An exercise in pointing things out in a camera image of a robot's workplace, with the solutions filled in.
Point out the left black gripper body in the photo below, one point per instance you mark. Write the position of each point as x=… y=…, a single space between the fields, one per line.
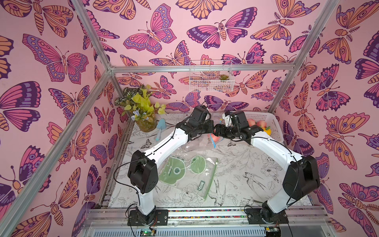
x=202 y=129

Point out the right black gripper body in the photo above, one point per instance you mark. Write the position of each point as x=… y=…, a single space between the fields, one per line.
x=226 y=130

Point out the pink peach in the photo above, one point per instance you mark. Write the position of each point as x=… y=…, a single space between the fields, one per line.
x=214 y=138
x=251 y=122
x=262 y=124

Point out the clear blue-zipper zip bag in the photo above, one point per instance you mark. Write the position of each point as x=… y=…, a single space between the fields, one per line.
x=204 y=142

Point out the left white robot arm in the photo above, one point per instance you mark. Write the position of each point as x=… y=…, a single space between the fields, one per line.
x=143 y=170

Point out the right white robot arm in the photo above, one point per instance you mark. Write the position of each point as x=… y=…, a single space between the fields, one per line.
x=302 y=176

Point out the pink peach in basket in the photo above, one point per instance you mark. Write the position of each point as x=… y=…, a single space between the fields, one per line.
x=251 y=122

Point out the green printed zip bag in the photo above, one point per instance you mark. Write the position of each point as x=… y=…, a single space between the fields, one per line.
x=193 y=173

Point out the yellow bell pepper toy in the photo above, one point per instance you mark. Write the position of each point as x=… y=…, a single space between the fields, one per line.
x=267 y=130

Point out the white plastic basket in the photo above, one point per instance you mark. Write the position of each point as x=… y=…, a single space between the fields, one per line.
x=271 y=121

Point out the potted green plant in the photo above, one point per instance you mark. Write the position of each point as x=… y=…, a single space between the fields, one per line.
x=136 y=103

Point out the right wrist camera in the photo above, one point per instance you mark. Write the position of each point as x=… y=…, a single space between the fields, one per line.
x=227 y=119

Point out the white wire wall basket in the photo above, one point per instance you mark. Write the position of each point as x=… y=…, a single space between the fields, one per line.
x=205 y=77

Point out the small succulent in wire basket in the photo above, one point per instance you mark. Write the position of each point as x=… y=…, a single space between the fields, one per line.
x=224 y=77

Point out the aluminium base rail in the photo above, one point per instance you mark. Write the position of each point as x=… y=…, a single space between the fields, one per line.
x=297 y=221

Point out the aluminium frame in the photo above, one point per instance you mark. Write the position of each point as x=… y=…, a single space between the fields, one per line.
x=41 y=114

